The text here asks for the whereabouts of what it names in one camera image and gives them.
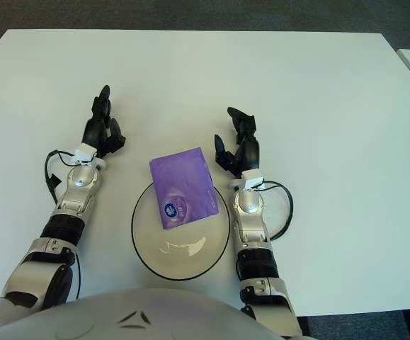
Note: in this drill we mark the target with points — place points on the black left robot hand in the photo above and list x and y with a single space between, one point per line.
95 131

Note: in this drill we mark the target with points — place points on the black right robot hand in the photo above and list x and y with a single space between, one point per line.
250 152

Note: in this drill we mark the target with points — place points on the purple tissue paper pack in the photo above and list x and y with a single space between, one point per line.
187 184

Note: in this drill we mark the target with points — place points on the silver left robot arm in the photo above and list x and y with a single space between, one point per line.
59 219

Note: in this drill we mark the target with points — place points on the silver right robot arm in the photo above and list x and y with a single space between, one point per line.
252 226

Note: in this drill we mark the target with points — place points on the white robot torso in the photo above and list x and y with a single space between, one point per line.
137 315

